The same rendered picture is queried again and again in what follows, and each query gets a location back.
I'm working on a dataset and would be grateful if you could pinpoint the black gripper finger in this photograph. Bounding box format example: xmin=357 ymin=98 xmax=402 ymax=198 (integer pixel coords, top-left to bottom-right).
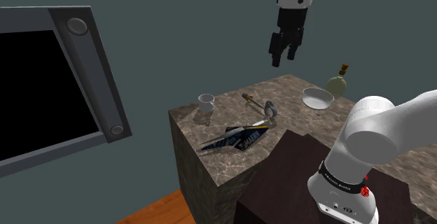
xmin=268 ymin=31 xmax=287 ymax=68
xmin=286 ymin=27 xmax=305 ymax=62

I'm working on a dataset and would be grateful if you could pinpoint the white bowl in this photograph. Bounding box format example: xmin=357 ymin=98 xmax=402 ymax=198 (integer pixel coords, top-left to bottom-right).
xmin=301 ymin=87 xmax=335 ymax=111

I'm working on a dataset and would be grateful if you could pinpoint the round green corked bottle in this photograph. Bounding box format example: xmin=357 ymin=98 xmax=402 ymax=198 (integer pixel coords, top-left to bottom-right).
xmin=324 ymin=63 xmax=350 ymax=99

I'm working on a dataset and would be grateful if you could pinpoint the small white cup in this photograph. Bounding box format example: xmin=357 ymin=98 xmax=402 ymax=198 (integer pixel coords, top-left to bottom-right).
xmin=197 ymin=93 xmax=216 ymax=113

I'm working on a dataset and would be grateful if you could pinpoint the blue and white toy plane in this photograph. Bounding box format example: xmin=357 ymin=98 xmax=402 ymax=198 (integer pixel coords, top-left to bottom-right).
xmin=196 ymin=120 xmax=270 ymax=153

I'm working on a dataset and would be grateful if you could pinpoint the marble counter block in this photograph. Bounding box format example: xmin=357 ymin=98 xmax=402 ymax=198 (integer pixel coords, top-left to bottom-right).
xmin=167 ymin=73 xmax=437 ymax=224

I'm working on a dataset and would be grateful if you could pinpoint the dark brown robot stand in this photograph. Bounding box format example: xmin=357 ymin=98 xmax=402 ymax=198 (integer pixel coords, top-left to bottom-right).
xmin=233 ymin=129 xmax=410 ymax=224

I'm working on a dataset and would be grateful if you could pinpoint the brown handled kitchen tool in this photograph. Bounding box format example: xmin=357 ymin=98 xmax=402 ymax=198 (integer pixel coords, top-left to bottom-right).
xmin=241 ymin=92 xmax=279 ymax=120

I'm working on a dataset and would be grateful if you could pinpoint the grey wall television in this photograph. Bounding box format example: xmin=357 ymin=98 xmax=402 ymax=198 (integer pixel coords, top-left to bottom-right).
xmin=0 ymin=6 xmax=133 ymax=179

